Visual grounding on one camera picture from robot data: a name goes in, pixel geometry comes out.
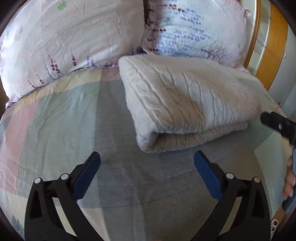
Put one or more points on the floral pillow near headboard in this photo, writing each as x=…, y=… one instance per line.
x=215, y=30

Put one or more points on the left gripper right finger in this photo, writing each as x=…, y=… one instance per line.
x=252, y=220

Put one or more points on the beige knitted sweater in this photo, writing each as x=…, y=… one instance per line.
x=178, y=103

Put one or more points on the person's right hand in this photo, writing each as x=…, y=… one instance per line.
x=289, y=180

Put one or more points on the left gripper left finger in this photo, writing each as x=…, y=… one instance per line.
x=42, y=221

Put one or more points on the pastel patchwork bed sheet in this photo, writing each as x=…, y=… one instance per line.
x=134, y=195

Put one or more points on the floral pillow far side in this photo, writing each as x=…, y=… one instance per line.
x=46, y=40

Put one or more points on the wooden headboard with glass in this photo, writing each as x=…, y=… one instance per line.
x=267, y=36

